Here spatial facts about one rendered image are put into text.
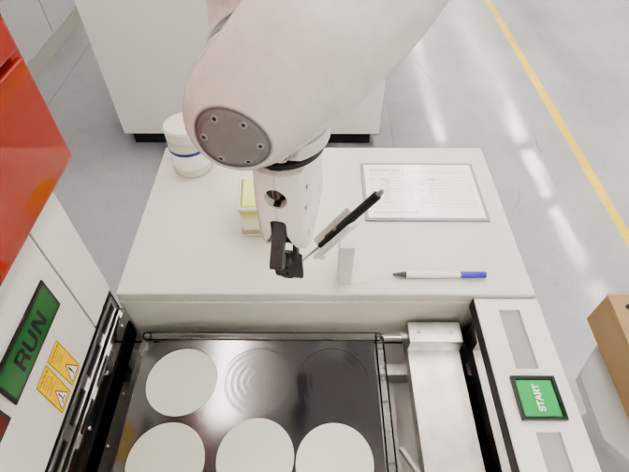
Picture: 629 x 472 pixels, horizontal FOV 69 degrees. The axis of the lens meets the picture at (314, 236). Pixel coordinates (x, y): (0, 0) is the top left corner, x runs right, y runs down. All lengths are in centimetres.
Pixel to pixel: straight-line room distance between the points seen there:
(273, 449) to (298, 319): 20
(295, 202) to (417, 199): 45
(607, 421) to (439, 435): 28
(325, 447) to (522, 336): 31
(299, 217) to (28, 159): 24
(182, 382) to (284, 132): 51
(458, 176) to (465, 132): 184
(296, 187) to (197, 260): 37
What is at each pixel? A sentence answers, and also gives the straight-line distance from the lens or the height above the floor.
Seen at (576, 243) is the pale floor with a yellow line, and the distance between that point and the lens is 230.
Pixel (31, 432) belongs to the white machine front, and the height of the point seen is 103.
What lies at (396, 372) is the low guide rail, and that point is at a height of 85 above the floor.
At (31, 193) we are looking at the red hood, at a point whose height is 125.
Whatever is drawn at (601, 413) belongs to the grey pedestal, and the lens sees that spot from 87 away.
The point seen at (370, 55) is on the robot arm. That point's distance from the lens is 24.
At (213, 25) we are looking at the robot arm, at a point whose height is 140.
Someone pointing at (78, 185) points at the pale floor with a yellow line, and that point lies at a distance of 253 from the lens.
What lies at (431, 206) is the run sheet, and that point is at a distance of 81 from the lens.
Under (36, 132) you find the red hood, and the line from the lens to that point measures 48.
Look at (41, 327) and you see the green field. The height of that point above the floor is 109.
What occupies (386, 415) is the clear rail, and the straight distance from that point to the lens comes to 67.
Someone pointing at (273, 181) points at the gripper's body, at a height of 127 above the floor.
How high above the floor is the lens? 153
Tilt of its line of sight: 49 degrees down
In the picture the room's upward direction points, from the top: straight up
